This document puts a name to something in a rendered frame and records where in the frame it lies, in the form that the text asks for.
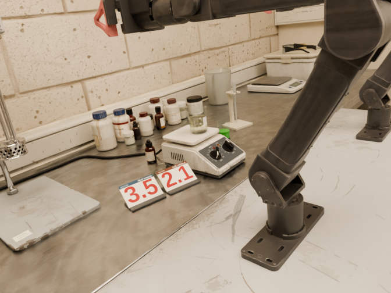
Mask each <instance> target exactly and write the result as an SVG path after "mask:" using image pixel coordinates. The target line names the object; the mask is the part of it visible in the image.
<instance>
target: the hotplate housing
mask: <svg viewBox="0 0 391 293"><path fill-rule="evenodd" d="M222 137H225V136H224V135H222V134H215V135H213V136H211V137H209V138H207V139H206V140H203V141H201V142H200V143H198V144H196V145H186V144H181V143H177V142H171V141H165V142H163V143H162V144H161V147H162V154H163V161H164V162H165V163H167V164H169V165H170V166H174V165H176V164H178V163H182V162H184V161H186V162H187V164H188V165H189V166H190V168H191V170H192V171H193V172H195V173H199V174H203V175H206V176H210V177H215V178H221V177H222V176H224V175H225V174H226V173H228V172H229V171H231V170H232V169H234V168H235V167H236V166H238V165H239V164H241V163H242V162H243V161H245V157H246V154H245V152H243V153H242V154H241V155H239V156H238V157H236V158H234V159H233V160H231V161H230V162H229V163H227V164H225V165H224V166H222V167H221V168H220V169H219V168H217V167H216V166H215V165H214V164H212V163H211V162H210V161H209V160H208V159H207V158H205V157H204V156H203V155H202V154H200V153H199V152H198V151H199V150H201V149H203V148H205V147H207V146H208V145H210V144H212V143H213V142H215V141H217V140H219V139H221V138H222ZM227 139H228V138H227ZM232 143H233V142H232ZM237 147H238V146H237ZM241 150H242V149H241Z"/></svg>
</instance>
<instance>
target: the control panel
mask: <svg viewBox="0 0 391 293"><path fill-rule="evenodd" d="M225 139H227V138H226V137H222V138H221V139H219V140H217V141H215V142H213V143H212V144H210V145H208V146H206V147H205V148H203V149H201V150H199V151H198V152H199V153H200V154H202V155H203V156H204V157H205V158H207V159H208V160H209V161H210V162H211V163H212V164H214V165H215V166H216V167H217V168H219V169H220V168H221V167H222V166H224V165H225V164H227V163H229V162H230V161H231V160H233V159H234V158H236V157H238V156H239V155H241V154H242V153H243V152H244V151H242V150H241V149H240V148H239V147H237V146H236V145H235V144H234V143H232V142H231V141H230V142H231V143H232V144H233V145H234V149H233V151H232V152H227V151H225V150H224V149H223V148H222V145H223V144H224V142H225ZM227 140H228V139H227ZM218 144H219V145H220V146H217V145H218ZM213 147H218V148H219V153H220V154H221V155H222V157H221V158H220V159H219V160H215V159H213V158H211V157H210V155H209V153H210V152H211V151H214V149H213Z"/></svg>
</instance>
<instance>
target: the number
mask: <svg viewBox="0 0 391 293"><path fill-rule="evenodd" d="M121 191H122V193H123V195H124V196H125V198H126V200H127V203H128V204H129V205H131V204H133V203H136V202H138V201H140V200H143V199H146V198H148V197H150V196H152V195H155V194H157V193H159V192H161V190H160V189H159V187H158V185H157V183H156V182H155V180H154V178H153V177H151V178H148V179H146V180H143V181H141V182H138V183H135V184H133V185H130V186H128V187H125V188H122V189H121Z"/></svg>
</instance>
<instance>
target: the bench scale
mask: <svg viewBox="0 0 391 293"><path fill-rule="evenodd" d="M305 83H306V81H303V80H298V79H293V78H292V77H269V76H266V77H263V78H260V79H258V80H255V81H253V82H251V84H249V85H247V91H254V92H277V93H289V94H290V93H294V92H296V91H298V90H300V89H302V88H303V87H304V84H305Z"/></svg>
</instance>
